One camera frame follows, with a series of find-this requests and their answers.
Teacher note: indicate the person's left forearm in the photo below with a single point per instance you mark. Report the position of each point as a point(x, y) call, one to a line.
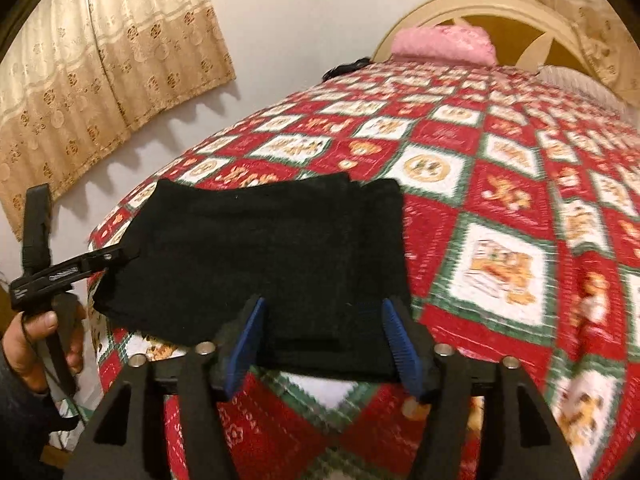
point(20, 425)

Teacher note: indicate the dark cloth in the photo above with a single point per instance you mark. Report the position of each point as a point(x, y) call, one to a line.
point(345, 67)

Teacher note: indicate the striped pillow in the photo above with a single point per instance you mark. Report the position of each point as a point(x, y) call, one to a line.
point(575, 80)

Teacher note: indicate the cream wooden bed headboard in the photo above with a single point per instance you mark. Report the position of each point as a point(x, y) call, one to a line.
point(500, 5)

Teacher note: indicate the pink pillow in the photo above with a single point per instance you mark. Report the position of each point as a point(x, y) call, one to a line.
point(440, 42)

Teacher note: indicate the person's left hand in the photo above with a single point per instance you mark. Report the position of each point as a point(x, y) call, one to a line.
point(25, 355)

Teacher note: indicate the black pants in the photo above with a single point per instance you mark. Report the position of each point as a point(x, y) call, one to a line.
point(250, 240)

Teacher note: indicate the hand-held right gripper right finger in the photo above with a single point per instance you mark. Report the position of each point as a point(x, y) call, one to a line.
point(400, 350)

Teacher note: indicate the red bear-print quilt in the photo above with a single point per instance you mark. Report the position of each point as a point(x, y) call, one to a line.
point(500, 185)

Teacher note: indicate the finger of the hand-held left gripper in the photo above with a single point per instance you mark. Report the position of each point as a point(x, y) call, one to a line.
point(112, 257)

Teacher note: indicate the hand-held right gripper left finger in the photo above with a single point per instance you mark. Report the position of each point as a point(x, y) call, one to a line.
point(245, 347)

